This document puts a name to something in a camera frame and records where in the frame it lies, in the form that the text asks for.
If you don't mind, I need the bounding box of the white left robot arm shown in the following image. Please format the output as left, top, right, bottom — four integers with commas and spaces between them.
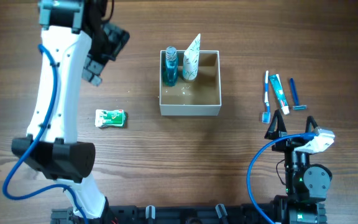
11, 0, 130, 223

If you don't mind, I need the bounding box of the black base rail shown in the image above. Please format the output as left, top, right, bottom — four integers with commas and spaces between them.
50, 203, 328, 224

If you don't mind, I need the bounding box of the blue white toothbrush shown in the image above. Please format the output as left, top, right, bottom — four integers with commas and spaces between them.
262, 70, 270, 124

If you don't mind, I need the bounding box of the blue mouthwash bottle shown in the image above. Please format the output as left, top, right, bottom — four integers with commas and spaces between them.
162, 46, 178, 86

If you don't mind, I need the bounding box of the blue disposable razor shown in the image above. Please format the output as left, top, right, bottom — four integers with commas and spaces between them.
290, 78, 307, 110

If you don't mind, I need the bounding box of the white cardboard box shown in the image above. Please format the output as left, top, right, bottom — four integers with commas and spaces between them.
159, 50, 222, 116

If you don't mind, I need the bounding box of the white lotion tube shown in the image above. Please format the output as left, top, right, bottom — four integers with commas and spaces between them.
182, 34, 201, 82

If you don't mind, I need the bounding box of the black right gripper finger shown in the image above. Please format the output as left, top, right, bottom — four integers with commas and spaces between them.
264, 110, 287, 140
305, 116, 318, 133

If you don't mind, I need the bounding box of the green Dettol soap bar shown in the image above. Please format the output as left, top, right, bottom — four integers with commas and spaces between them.
94, 110, 127, 128

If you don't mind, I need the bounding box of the teal toothpaste tube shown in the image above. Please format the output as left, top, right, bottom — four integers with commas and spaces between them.
268, 74, 290, 115

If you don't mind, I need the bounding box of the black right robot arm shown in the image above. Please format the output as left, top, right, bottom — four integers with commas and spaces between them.
265, 110, 335, 224

